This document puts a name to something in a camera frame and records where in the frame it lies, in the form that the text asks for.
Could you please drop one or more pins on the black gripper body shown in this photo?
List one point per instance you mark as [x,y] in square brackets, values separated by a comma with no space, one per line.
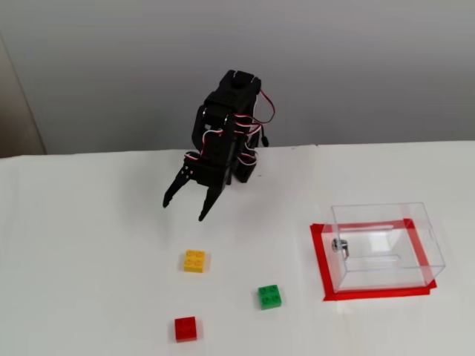
[203,179]

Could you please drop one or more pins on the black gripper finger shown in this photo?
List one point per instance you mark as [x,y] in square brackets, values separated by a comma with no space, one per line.
[209,198]
[185,174]

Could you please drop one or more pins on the yellow lego brick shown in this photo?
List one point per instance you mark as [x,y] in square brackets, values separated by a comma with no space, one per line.
[196,261]

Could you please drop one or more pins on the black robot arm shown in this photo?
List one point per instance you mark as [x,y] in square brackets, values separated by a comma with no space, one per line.
[237,92]

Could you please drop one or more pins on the green lego brick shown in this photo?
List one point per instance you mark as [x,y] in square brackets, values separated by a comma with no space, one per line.
[270,296]

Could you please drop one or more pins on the red lego brick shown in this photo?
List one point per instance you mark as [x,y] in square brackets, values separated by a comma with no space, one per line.
[185,328]

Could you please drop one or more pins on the transparent plastic box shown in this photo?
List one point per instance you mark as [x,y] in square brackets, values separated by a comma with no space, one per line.
[386,222]

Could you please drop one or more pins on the silver cam lock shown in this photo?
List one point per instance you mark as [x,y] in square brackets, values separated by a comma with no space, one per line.
[338,245]

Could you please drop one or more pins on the beige board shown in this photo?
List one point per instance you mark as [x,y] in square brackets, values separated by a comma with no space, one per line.
[15,122]

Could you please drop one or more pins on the red tape frame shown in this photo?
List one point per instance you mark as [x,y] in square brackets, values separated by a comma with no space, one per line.
[371,295]

